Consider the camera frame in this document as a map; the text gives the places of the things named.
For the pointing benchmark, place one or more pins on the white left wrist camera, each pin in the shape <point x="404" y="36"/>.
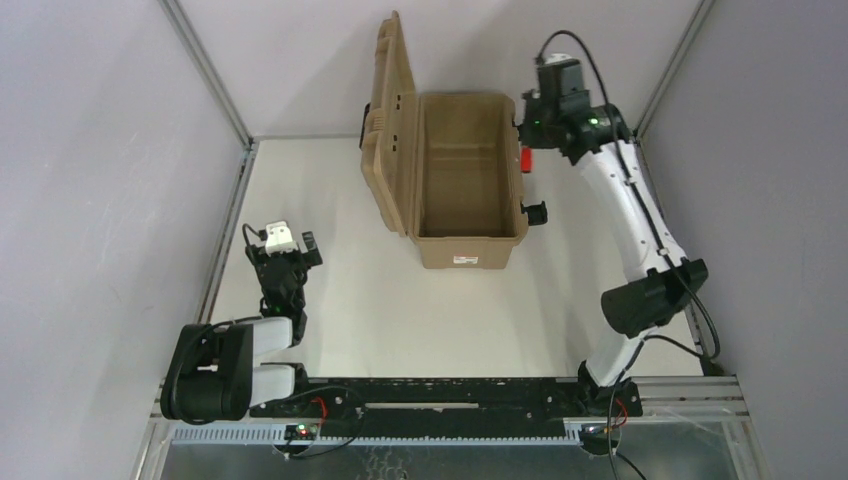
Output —
<point x="279" y="239"/>

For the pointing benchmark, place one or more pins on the black bin latch near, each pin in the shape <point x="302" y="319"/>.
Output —
<point x="536" y="214"/>

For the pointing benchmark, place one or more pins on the right controller board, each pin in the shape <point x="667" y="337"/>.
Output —
<point x="598" y="433"/>

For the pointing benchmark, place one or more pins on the white slotted cable duct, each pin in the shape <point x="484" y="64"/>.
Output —
<point x="279" y="434"/>

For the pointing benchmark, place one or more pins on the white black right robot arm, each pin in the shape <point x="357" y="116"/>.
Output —
<point x="660" y="279"/>

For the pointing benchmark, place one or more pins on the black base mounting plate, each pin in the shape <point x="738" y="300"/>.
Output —
<point x="461" y="406"/>

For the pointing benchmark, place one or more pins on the left aluminium frame rail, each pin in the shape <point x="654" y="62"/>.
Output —
<point x="226" y="233"/>

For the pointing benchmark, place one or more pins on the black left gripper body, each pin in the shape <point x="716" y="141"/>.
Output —
<point x="285" y="259"/>

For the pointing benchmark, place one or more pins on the controller board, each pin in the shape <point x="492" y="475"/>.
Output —
<point x="598" y="433"/>
<point x="301" y="432"/>

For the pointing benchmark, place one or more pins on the tan plastic storage bin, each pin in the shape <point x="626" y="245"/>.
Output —
<point x="443" y="168"/>

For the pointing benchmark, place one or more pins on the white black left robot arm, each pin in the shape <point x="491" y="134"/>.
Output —
<point x="214" y="374"/>

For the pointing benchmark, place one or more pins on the red handled black screwdriver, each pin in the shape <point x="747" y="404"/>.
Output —
<point x="526" y="160"/>

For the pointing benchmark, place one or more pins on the left controller board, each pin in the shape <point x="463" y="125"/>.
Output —
<point x="301" y="432"/>

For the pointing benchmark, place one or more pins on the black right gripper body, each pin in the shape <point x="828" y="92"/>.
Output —
<point x="527" y="132"/>

